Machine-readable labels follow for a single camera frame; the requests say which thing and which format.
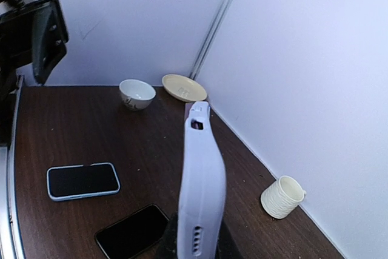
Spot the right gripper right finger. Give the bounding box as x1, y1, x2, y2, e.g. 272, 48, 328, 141
216, 221, 243, 259

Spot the cream textured mug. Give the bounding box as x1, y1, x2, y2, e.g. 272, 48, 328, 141
260, 175, 307, 220

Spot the lilac silicone phone case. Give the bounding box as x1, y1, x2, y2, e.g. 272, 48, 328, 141
176, 101, 226, 258

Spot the black phone centre left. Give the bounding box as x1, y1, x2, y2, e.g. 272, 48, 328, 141
95, 204, 169, 258

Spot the beige ceramic plate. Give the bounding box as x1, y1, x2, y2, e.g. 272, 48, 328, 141
162, 74, 207, 103

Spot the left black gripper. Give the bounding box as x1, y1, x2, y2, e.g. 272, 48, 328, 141
1, 0, 69, 143

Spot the purple smartphone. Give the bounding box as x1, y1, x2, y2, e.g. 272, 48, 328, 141
184, 103, 204, 130

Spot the phone in light-blue case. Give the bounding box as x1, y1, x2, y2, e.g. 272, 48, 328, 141
46, 162, 121, 202

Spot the left aluminium corner post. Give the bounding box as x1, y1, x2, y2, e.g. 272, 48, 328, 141
189, 0, 233, 80

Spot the white patterned bowl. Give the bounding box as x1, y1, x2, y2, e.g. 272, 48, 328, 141
119, 79, 156, 111

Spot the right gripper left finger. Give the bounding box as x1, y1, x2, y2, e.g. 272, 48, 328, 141
155, 213, 178, 259

